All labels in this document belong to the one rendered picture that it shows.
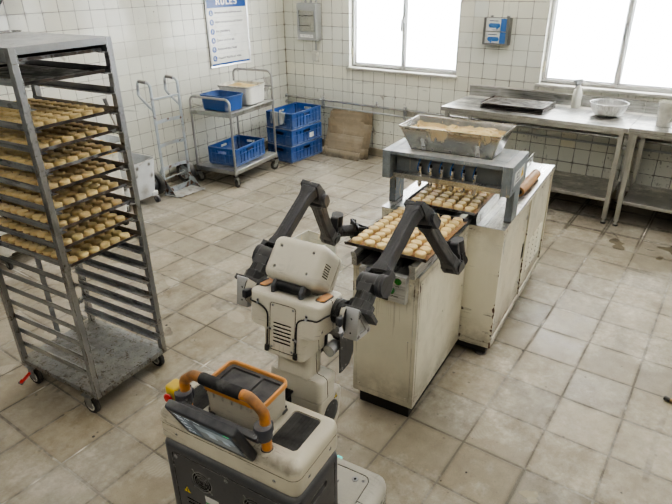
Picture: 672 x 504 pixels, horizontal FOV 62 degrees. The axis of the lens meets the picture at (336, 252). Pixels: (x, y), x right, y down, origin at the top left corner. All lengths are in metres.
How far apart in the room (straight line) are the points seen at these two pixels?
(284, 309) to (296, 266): 0.15
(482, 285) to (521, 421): 0.74
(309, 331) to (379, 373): 1.14
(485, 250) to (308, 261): 1.52
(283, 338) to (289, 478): 0.45
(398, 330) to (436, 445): 0.60
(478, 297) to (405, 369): 0.71
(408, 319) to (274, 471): 1.17
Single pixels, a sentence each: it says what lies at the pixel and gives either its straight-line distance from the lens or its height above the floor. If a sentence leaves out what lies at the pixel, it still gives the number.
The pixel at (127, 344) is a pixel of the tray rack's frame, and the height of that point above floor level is 0.15.
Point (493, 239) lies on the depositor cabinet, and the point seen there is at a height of 0.78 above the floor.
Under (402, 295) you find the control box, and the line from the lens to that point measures 2.55.
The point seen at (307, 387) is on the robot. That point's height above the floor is 0.74.
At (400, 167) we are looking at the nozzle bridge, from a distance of 3.25.
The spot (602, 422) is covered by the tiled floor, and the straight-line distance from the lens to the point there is 3.26.
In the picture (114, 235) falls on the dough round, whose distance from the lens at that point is 3.08.
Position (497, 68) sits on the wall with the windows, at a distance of 6.35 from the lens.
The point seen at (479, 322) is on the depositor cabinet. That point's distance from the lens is 3.35.
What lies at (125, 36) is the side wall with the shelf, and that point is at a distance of 6.14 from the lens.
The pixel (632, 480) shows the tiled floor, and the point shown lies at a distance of 3.02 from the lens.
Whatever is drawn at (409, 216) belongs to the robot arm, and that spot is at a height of 1.27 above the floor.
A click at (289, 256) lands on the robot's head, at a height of 1.22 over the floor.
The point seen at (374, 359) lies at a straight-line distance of 2.87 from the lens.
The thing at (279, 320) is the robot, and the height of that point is 1.03.
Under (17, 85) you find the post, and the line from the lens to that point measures 2.58.
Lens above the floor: 2.04
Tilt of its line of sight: 26 degrees down
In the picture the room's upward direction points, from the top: 1 degrees counter-clockwise
